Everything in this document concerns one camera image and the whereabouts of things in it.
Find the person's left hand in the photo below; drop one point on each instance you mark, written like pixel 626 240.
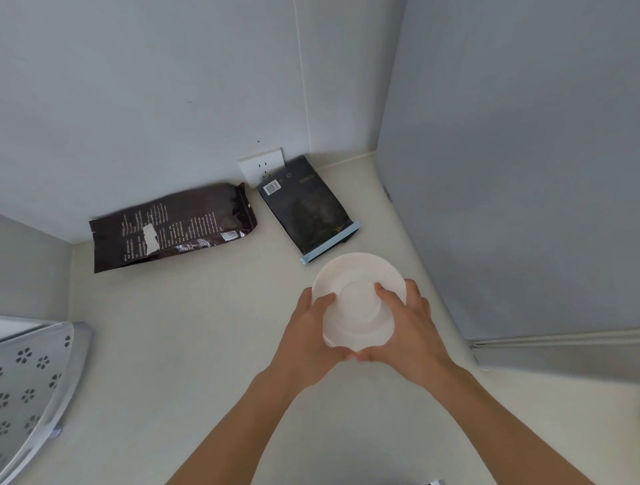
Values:
pixel 300 344

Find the person's left thumb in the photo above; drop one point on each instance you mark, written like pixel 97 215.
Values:
pixel 340 355

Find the grey refrigerator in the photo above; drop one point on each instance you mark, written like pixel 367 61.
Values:
pixel 510 175

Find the person's right hand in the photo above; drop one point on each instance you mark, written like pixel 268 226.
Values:
pixel 417 344

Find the white wall socket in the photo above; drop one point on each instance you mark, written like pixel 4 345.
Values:
pixel 257 165

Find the person's right thumb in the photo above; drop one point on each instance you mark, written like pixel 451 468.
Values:
pixel 377 355

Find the person's left forearm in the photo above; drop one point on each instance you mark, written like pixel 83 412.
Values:
pixel 240 429

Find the perforated metal dish rack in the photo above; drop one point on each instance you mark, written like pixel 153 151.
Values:
pixel 30 384

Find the light blue bag clip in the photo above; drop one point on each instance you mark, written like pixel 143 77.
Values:
pixel 330 245

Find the dark brown coffee bag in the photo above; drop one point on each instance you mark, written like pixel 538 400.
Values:
pixel 175 227

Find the white ceramic bowl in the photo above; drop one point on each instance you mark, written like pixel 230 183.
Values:
pixel 357 272

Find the black coffee bag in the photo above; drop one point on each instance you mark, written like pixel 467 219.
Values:
pixel 307 205

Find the person's right forearm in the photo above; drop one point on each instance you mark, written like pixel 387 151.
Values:
pixel 500 429

